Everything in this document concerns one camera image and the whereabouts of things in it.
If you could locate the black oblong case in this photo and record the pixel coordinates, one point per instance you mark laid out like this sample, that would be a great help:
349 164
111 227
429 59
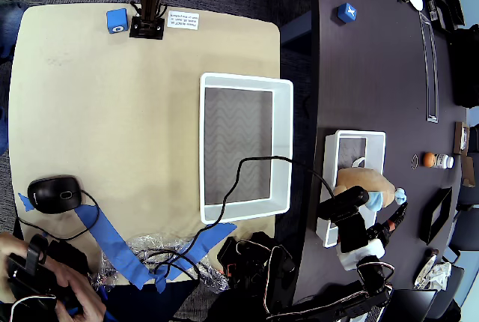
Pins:
453 3

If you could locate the white pill bottle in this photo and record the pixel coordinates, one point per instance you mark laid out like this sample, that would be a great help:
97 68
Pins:
444 161

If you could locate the crumpled white paper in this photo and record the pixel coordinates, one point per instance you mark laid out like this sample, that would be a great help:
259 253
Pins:
439 273

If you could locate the clear crumpled plastic wrap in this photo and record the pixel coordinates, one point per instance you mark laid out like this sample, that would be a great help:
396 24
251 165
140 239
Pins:
149 241

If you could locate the black computer mouse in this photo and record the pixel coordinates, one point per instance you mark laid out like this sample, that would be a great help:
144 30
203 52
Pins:
52 194

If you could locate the small blue tape piece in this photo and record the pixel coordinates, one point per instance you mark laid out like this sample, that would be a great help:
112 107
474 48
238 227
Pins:
25 202

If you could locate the small brown cardboard box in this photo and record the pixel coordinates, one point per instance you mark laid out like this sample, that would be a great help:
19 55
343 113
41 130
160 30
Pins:
458 138

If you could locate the black leader arm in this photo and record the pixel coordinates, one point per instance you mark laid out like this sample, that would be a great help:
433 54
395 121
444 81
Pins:
33 273

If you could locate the person's right hand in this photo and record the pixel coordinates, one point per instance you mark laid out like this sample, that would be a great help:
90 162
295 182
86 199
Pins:
82 292

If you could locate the wide blue tape strip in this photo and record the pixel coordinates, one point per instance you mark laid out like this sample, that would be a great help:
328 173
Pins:
209 241

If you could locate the small white plastic bin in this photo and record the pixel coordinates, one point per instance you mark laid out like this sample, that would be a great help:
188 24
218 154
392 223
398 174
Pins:
331 157

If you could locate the black shallow tray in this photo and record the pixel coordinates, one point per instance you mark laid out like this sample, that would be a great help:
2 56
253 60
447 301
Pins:
445 198

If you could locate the large white plastic bin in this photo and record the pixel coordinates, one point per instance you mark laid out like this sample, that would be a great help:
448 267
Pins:
284 131

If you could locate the orange ball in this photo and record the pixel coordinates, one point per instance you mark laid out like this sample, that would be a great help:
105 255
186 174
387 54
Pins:
429 159

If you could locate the grey table leg panel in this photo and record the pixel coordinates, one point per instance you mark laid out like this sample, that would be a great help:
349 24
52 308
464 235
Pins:
295 28

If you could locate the person's left hand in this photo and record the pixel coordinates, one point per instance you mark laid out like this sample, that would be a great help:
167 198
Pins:
11 245

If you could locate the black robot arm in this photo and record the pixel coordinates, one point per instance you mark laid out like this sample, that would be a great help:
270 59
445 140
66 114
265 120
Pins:
277 277

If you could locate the black camera stand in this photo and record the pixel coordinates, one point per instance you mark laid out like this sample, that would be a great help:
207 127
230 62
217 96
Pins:
147 26

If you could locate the black box with label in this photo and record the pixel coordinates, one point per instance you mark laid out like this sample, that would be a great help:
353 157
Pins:
433 9

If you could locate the long blue tape strip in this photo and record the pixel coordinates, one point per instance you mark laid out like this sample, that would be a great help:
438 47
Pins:
112 243

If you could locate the white printed paper label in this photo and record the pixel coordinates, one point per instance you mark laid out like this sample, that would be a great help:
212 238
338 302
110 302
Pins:
182 20

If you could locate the blue cube with O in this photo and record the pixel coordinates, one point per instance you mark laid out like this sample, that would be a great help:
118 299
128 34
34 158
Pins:
116 18

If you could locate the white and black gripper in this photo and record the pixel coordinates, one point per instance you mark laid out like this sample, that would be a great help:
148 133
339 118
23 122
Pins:
382 233

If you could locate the black webcam with mount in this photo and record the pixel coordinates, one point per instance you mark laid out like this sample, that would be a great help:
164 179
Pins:
344 200

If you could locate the flat brown cardboard piece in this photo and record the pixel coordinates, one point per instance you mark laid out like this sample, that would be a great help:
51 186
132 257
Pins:
467 170

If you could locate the tan plush toy blue feet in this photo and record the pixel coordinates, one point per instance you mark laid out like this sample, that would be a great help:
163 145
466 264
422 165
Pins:
370 183

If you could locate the dark laptop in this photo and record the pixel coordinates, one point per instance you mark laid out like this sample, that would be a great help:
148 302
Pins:
411 305

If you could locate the blue denim trouser leg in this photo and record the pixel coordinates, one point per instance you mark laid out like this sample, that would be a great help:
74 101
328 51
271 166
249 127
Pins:
9 30
3 131

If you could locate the foil plate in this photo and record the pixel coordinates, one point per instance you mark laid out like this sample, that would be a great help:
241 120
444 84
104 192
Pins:
423 273

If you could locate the blue cube with X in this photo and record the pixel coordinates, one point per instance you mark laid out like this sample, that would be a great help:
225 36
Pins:
346 13

